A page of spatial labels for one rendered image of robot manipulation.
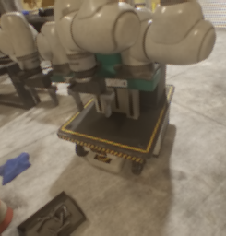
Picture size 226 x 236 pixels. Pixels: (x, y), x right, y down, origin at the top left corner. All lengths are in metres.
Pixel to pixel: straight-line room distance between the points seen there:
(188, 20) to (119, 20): 0.27
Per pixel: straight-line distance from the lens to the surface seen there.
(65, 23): 0.48
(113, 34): 0.33
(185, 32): 0.55
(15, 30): 0.70
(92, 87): 0.55
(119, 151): 0.92
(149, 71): 0.75
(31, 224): 1.24
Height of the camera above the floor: 1.01
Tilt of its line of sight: 36 degrees down
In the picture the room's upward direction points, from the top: 9 degrees counter-clockwise
